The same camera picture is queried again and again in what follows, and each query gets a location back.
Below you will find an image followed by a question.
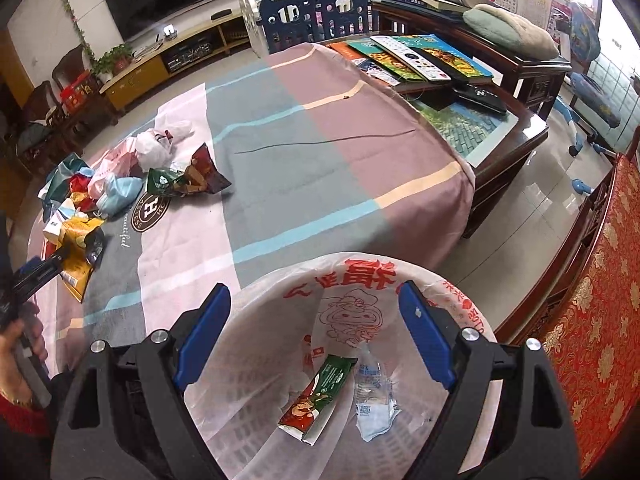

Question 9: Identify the red gift box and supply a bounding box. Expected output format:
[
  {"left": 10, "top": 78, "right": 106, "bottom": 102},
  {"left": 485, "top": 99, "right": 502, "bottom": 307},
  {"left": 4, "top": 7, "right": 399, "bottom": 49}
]
[{"left": 59, "top": 72, "right": 99, "bottom": 114}]

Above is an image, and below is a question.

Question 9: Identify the clear plastic wrapper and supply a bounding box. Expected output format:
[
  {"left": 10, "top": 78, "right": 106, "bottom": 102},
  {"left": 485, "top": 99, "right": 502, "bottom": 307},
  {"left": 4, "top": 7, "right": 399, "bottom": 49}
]
[{"left": 353, "top": 342, "right": 404, "bottom": 442}]

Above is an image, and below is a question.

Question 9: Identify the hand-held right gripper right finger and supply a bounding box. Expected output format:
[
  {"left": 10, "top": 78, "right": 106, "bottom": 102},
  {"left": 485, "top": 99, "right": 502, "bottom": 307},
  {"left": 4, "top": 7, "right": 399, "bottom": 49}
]
[{"left": 397, "top": 280, "right": 583, "bottom": 480}]

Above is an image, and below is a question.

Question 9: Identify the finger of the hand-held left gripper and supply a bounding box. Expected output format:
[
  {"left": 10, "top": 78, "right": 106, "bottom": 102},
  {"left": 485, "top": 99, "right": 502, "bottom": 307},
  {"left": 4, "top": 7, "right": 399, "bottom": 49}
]
[{"left": 10, "top": 246, "right": 72, "bottom": 302}]

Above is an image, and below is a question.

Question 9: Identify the wooden sofa frame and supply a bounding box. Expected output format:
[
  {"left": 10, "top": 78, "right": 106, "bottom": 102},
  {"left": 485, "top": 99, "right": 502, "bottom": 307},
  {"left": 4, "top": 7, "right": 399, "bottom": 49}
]
[{"left": 494, "top": 140, "right": 640, "bottom": 363}]

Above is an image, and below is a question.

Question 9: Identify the red floral sofa cushion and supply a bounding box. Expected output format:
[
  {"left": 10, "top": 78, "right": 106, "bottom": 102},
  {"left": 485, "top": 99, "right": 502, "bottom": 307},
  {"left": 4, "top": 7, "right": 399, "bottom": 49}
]
[{"left": 536, "top": 157, "right": 640, "bottom": 480}]

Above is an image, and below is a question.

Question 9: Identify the green snack packet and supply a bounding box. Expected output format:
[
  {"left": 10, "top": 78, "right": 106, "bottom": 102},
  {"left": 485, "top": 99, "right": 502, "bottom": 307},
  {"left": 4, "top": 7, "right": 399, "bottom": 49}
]
[{"left": 145, "top": 167, "right": 189, "bottom": 200}]

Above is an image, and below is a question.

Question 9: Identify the dark wooden bench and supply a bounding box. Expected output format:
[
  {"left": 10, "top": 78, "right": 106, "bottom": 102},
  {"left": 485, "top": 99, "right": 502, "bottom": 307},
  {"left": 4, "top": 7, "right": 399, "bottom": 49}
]
[{"left": 371, "top": 0, "right": 574, "bottom": 113}]

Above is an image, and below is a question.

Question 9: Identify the bin with white plastic liner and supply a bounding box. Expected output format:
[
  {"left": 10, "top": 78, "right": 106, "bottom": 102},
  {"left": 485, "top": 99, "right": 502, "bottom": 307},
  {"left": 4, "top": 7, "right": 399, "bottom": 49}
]
[{"left": 182, "top": 252, "right": 499, "bottom": 480}]

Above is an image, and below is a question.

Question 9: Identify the white plastic bag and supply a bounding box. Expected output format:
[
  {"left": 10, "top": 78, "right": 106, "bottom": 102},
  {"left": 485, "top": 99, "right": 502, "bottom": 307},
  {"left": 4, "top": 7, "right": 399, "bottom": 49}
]
[{"left": 135, "top": 121, "right": 195, "bottom": 172}]

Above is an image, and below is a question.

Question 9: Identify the yellow snack packet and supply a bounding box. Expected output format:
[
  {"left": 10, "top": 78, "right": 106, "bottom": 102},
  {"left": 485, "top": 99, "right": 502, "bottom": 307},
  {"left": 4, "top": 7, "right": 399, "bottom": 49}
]
[{"left": 59, "top": 214, "right": 107, "bottom": 304}]

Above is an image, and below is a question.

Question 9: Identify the brown red snack packet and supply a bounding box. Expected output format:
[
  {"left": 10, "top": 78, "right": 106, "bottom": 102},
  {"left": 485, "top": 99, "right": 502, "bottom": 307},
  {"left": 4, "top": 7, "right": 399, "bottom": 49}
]
[{"left": 181, "top": 142, "right": 232, "bottom": 196}]

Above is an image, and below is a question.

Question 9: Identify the pink plastic bag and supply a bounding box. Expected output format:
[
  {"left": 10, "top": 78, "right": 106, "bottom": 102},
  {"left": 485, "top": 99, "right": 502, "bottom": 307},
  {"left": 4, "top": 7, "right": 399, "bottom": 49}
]
[{"left": 89, "top": 137, "right": 147, "bottom": 196}]

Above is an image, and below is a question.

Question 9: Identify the blue child chair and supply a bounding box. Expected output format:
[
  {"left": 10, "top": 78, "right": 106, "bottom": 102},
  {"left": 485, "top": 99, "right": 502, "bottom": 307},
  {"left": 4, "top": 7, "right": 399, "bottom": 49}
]
[{"left": 549, "top": 2, "right": 624, "bottom": 159}]

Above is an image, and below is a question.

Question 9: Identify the navy and white playpen fence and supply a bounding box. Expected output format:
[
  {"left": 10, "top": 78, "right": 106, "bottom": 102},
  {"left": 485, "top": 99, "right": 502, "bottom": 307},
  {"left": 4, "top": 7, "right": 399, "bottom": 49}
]
[{"left": 239, "top": 0, "right": 402, "bottom": 58}]

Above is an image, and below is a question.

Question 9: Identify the glass top wooden coffee table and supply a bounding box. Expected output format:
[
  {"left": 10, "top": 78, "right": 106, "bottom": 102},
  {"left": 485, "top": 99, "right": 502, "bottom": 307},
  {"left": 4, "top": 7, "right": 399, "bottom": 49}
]
[{"left": 320, "top": 35, "right": 551, "bottom": 239}]

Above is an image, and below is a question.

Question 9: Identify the dark wooden armchair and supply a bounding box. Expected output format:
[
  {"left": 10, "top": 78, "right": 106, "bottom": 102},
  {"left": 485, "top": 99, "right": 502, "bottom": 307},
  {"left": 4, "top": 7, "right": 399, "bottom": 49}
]
[
  {"left": 14, "top": 80, "right": 77, "bottom": 173},
  {"left": 51, "top": 44, "right": 120, "bottom": 127}
]

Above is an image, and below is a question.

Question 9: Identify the plaid pink grey tablecloth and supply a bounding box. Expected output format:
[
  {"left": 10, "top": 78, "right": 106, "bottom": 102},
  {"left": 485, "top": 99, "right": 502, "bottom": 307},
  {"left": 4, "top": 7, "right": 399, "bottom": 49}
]
[{"left": 27, "top": 42, "right": 477, "bottom": 366}]

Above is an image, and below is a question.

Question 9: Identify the person's left hand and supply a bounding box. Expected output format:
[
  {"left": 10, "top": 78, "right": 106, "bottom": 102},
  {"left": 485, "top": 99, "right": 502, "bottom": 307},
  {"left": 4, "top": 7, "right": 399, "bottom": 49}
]
[{"left": 0, "top": 316, "right": 49, "bottom": 397}]

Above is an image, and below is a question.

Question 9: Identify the slim black remote control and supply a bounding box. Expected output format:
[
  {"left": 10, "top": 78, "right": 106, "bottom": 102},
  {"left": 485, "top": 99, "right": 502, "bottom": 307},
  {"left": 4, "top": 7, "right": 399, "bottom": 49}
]
[{"left": 410, "top": 47, "right": 469, "bottom": 84}]

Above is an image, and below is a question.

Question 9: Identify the white remote control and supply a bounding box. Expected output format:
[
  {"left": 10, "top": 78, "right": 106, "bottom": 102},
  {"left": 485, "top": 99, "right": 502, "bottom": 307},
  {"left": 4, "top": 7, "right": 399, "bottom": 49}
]
[{"left": 369, "top": 35, "right": 452, "bottom": 83}]

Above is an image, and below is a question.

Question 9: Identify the thin black cord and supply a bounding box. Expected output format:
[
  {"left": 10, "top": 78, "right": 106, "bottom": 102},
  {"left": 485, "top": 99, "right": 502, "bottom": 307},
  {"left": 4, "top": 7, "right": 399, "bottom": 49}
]
[{"left": 235, "top": 127, "right": 417, "bottom": 154}]

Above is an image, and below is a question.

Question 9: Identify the green and red snack wrapper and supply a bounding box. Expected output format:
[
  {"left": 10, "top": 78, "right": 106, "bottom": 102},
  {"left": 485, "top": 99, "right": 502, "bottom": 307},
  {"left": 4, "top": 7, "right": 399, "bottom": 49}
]
[{"left": 277, "top": 354, "right": 359, "bottom": 446}]

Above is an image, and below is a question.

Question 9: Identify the green picture book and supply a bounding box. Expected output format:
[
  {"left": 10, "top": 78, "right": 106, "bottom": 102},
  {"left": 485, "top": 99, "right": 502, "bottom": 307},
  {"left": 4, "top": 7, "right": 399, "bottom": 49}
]
[{"left": 347, "top": 37, "right": 427, "bottom": 84}]

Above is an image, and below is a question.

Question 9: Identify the potted green plant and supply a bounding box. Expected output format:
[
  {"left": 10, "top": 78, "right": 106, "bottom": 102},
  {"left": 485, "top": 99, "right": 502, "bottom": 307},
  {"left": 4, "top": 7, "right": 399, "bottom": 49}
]
[{"left": 91, "top": 42, "right": 134, "bottom": 82}]

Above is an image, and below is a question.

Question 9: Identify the grey green cushion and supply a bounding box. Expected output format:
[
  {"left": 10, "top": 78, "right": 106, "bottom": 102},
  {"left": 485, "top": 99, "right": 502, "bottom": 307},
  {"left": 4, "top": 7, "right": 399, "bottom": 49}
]
[{"left": 462, "top": 3, "right": 560, "bottom": 59}]

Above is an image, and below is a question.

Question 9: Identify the yellow wooden television cabinet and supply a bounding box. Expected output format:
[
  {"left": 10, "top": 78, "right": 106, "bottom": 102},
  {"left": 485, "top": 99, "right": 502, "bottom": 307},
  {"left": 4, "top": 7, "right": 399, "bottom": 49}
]
[{"left": 99, "top": 9, "right": 252, "bottom": 112}]

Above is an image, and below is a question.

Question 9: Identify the green wall vine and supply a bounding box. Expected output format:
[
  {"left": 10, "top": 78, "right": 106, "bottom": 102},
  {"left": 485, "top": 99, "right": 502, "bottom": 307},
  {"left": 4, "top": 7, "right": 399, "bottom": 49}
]
[{"left": 52, "top": 0, "right": 97, "bottom": 63}]

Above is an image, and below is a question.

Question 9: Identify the wide black remote control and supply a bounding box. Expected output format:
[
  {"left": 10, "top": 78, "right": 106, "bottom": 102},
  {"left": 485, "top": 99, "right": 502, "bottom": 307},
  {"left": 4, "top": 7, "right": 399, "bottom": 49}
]
[{"left": 451, "top": 84, "right": 509, "bottom": 116}]

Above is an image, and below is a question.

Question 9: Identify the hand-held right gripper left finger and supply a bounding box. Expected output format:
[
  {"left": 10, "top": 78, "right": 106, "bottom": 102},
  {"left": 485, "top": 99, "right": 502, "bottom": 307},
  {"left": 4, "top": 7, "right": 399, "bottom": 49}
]
[{"left": 50, "top": 282, "right": 232, "bottom": 480}]

